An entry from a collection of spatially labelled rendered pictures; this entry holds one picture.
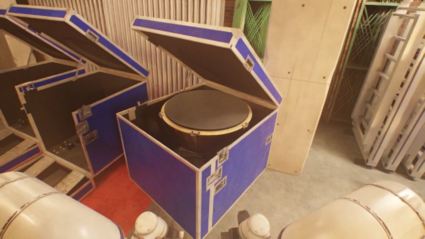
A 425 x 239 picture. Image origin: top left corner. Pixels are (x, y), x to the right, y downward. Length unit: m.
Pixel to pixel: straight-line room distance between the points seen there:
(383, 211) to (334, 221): 0.10
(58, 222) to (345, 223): 0.47
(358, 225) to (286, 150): 2.24
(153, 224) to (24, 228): 0.59
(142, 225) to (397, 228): 0.81
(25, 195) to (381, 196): 0.66
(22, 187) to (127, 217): 1.91
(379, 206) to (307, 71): 1.83
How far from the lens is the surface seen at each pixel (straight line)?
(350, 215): 0.47
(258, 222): 0.99
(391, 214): 0.52
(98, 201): 2.63
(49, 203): 0.48
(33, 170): 3.13
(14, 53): 4.97
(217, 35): 1.25
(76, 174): 2.76
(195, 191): 1.50
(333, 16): 2.17
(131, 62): 2.54
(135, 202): 2.49
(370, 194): 0.53
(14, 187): 0.55
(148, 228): 0.98
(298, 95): 2.32
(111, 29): 4.30
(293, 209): 2.53
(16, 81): 4.06
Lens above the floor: 1.90
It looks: 27 degrees down
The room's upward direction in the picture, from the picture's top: 2 degrees clockwise
